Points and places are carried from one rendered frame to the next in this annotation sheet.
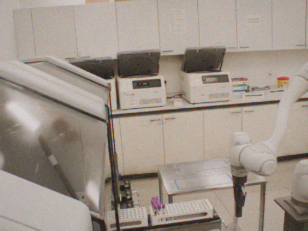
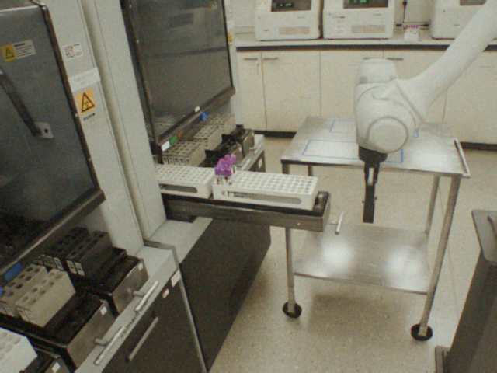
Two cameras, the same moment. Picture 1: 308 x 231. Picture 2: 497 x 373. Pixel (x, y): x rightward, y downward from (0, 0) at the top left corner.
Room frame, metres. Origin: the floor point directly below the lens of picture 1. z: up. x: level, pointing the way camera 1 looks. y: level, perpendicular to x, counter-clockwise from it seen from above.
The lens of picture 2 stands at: (0.46, -0.54, 1.40)
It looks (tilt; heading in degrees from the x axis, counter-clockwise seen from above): 29 degrees down; 29
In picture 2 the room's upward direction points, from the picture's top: 6 degrees counter-clockwise
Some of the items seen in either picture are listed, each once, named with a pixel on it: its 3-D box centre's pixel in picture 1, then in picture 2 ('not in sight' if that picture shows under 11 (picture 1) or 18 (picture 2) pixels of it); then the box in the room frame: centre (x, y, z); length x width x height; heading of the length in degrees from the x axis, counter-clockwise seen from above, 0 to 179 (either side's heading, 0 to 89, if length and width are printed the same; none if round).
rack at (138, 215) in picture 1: (115, 221); (172, 180); (1.30, 0.20, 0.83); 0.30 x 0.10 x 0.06; 96
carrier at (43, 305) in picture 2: not in sight; (50, 298); (0.75, 0.13, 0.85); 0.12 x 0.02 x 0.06; 7
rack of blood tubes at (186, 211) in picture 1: (180, 213); (265, 190); (1.33, -0.11, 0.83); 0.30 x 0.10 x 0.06; 96
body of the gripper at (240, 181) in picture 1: (239, 182); (372, 160); (1.37, -0.41, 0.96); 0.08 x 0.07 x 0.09; 6
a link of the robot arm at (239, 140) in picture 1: (241, 148); (376, 92); (1.35, -0.41, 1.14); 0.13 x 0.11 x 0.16; 15
